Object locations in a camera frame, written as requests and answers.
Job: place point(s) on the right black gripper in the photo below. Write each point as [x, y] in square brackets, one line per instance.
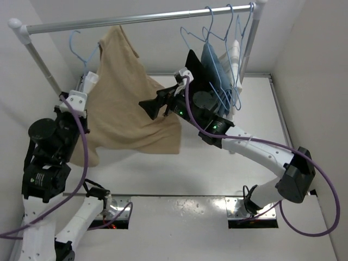
[165, 97]

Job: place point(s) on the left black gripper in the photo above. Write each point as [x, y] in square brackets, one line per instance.
[61, 114]

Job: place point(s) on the light blue wire hanger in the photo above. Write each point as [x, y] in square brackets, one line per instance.
[83, 51]

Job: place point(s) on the beige t shirt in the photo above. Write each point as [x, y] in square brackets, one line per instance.
[115, 119]

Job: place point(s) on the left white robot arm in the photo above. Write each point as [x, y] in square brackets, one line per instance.
[44, 180]

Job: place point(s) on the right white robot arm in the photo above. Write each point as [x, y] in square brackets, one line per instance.
[294, 171]

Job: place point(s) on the blue hanger with black garment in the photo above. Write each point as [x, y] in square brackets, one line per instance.
[193, 42]

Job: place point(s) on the blue hanger with white garment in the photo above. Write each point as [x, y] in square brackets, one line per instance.
[239, 34]

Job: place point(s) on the black hanging garment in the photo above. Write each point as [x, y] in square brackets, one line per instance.
[201, 80]

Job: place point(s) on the blue denim hanging garment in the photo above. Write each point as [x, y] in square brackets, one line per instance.
[218, 78]

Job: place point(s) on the white and silver clothes rack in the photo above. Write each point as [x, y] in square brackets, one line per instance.
[23, 32]

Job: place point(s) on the white hanging garment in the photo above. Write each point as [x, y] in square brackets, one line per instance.
[230, 62]

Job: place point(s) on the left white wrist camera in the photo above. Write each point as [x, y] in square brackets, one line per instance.
[77, 100]

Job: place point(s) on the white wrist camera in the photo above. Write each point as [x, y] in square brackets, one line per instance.
[77, 100]
[183, 78]

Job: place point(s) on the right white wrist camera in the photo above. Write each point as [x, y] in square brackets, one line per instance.
[183, 78]

